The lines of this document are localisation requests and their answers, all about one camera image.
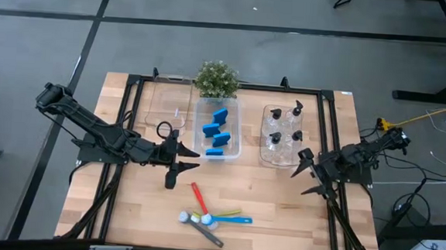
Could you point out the grey dish brush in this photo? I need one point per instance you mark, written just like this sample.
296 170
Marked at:
208 234

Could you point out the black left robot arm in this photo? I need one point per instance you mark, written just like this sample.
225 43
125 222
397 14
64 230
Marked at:
98 129

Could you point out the black desk leg frame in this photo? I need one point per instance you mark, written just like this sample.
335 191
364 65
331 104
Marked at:
415 96

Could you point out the clear plastic bin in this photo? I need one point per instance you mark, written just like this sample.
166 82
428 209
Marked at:
235 114

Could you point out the white-flowered potted plant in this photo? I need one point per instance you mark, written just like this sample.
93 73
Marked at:
216 80

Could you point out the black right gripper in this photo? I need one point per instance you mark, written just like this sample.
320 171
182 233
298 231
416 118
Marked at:
328 174

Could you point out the green dish brush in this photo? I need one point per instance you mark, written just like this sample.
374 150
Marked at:
230 212

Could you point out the blue kitchen sponge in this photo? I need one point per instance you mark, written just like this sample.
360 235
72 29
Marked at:
221 139
214 152
220 116
211 130

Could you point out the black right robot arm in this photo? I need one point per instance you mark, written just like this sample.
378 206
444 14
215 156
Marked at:
355 154

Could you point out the black floor stand base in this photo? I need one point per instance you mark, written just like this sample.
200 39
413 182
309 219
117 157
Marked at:
426 231

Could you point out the black aluminium table frame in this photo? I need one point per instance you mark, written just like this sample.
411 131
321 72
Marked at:
268 87

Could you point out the clear plastic tray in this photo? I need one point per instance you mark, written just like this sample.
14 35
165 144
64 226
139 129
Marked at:
280 162
162 106

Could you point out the red dish brush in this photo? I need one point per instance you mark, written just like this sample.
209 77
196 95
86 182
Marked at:
199 197

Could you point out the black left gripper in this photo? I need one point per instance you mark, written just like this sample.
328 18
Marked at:
171 156

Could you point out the black frame clamp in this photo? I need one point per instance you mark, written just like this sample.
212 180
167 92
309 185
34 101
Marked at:
155 73
285 82

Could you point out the blue dish brush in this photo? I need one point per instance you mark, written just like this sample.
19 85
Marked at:
236 219

